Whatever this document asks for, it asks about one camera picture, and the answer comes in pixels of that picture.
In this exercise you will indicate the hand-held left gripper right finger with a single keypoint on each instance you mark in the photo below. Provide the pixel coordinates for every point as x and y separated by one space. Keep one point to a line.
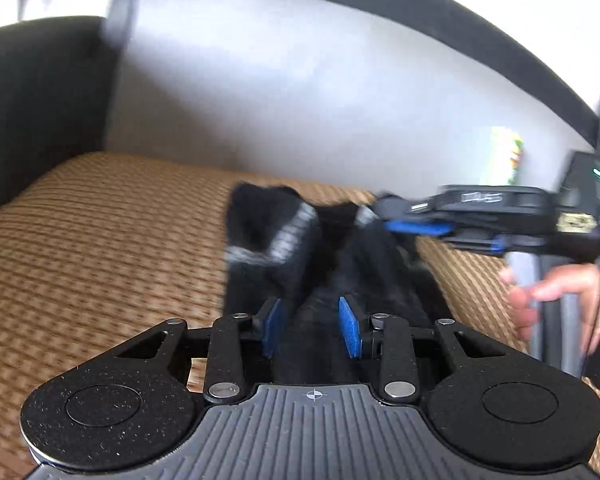
350 330

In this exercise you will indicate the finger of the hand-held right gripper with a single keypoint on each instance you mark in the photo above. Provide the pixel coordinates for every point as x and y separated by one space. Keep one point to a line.
495 246
415 225

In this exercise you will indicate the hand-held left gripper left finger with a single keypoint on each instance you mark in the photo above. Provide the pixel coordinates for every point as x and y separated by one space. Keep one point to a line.
272 330

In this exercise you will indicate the black sweater with grey stripes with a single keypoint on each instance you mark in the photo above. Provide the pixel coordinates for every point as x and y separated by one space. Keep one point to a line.
370 270

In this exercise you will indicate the person's right hand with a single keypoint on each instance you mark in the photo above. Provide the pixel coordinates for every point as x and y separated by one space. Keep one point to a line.
550 285

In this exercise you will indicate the colourful printed packet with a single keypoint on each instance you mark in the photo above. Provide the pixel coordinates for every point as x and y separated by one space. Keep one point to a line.
507 155

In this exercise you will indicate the woven straw mat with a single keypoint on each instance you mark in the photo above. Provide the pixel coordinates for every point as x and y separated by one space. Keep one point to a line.
105 260

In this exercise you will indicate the dark grey sofa armrest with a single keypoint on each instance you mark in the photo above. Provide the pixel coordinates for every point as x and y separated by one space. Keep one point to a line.
40 100

